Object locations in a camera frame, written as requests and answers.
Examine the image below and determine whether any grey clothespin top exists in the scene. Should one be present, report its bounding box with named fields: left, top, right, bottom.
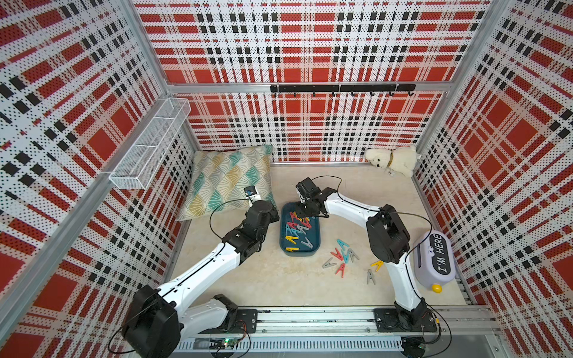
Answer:
left=298, top=225, right=310, bottom=234

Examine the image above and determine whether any grey clothespin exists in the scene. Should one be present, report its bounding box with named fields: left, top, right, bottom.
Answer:
left=347, top=249, right=360, bottom=262
left=322, top=258, right=336, bottom=269
left=366, top=269, right=376, bottom=285
left=298, top=225, right=310, bottom=234

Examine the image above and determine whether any teal plastic storage box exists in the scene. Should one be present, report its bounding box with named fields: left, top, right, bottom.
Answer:
left=279, top=202, right=321, bottom=257

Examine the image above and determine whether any red clothespin bottom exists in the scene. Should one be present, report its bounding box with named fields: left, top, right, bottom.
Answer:
left=335, top=263, right=346, bottom=277

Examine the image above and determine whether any grey clothespin bottom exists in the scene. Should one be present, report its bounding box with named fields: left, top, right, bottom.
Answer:
left=366, top=269, right=376, bottom=285

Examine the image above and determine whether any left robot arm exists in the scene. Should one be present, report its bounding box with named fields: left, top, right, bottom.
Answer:
left=119, top=200, right=279, bottom=357

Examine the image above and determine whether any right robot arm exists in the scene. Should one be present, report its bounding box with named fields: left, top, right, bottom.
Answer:
left=295, top=178, right=428, bottom=326

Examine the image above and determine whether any patterned cushion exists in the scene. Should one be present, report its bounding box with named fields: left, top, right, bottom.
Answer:
left=178, top=145, right=275, bottom=222

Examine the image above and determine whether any white plush dog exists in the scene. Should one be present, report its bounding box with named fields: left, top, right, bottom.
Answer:
left=364, top=146, right=421, bottom=178

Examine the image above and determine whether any green circuit board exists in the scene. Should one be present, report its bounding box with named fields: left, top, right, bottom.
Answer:
left=209, top=338, right=240, bottom=351

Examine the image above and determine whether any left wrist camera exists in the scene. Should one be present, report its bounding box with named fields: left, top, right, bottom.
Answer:
left=244, top=186, right=261, bottom=201

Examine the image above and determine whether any aluminium front rail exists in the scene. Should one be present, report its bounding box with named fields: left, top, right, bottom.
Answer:
left=129, top=305, right=502, bottom=337

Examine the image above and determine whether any black hook rail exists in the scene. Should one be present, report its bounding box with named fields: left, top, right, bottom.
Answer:
left=270, top=84, right=416, bottom=95

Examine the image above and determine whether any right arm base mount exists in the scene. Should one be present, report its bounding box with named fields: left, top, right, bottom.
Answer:
left=373, top=308, right=439, bottom=334

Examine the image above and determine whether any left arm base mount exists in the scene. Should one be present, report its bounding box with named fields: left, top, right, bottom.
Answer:
left=200, top=294, right=259, bottom=334

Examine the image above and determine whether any white wire mesh shelf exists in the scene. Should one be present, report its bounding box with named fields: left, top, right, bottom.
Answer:
left=110, top=97, right=190, bottom=190

